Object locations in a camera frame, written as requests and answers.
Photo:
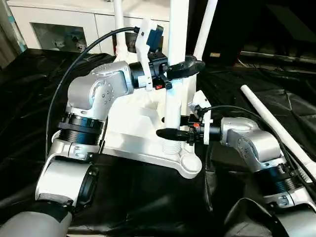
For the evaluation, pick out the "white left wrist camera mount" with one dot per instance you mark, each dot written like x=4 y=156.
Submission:
x=143 y=49

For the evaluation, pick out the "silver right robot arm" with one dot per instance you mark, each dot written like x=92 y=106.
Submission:
x=256 y=143

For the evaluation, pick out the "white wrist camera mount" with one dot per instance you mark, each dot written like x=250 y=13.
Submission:
x=143 y=49
x=201 y=98

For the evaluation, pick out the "grey curtain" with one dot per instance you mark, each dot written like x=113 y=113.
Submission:
x=11 y=34

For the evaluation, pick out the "white cabinet with glass doors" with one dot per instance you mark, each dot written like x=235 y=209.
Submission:
x=61 y=17

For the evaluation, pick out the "white plastic table leg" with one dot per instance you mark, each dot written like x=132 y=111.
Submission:
x=205 y=27
x=177 y=32
x=271 y=121
x=119 y=24

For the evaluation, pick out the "black plastic mat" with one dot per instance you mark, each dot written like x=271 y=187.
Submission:
x=29 y=111

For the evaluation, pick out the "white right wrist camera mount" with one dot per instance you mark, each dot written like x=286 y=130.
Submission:
x=201 y=98

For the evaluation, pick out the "small white label sticker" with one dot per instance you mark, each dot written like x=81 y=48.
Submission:
x=215 y=54

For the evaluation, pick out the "white plastic table top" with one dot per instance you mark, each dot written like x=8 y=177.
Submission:
x=138 y=123

